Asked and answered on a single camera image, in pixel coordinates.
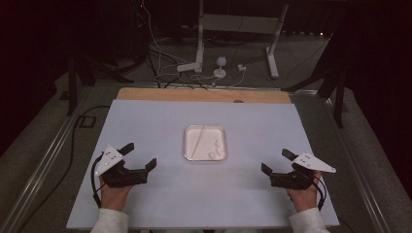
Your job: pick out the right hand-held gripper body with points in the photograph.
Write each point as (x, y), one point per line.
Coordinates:
(291, 179)

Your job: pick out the person's left hand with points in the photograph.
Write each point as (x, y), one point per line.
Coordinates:
(112, 197)

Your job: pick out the person's right hand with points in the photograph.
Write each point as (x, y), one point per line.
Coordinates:
(306, 199)

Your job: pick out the white rectangular tray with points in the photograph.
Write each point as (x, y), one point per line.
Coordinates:
(204, 136)

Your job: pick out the black square floor plate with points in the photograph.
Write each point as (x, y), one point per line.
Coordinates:
(87, 121)

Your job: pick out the white metal stand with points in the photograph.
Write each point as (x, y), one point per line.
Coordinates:
(239, 24)

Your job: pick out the black tripod stand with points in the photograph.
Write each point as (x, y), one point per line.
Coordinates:
(333, 77)
(84, 69)

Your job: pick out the white plug adapter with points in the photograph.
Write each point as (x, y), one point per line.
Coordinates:
(242, 68)

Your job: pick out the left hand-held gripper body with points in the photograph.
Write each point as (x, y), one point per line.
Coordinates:
(124, 176)

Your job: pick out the metal floor rail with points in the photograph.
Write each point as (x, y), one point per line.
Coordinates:
(39, 171)
(353, 168)

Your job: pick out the white table cover sheet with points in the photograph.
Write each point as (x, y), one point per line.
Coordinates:
(194, 194)

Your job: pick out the white round device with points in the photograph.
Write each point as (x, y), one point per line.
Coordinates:
(221, 66)

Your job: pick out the thin wooden skewer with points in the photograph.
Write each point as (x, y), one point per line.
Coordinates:
(198, 144)

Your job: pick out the white power strip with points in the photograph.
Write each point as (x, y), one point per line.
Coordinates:
(188, 67)

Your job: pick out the white marshmallow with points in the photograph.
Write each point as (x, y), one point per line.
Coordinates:
(221, 149)
(212, 155)

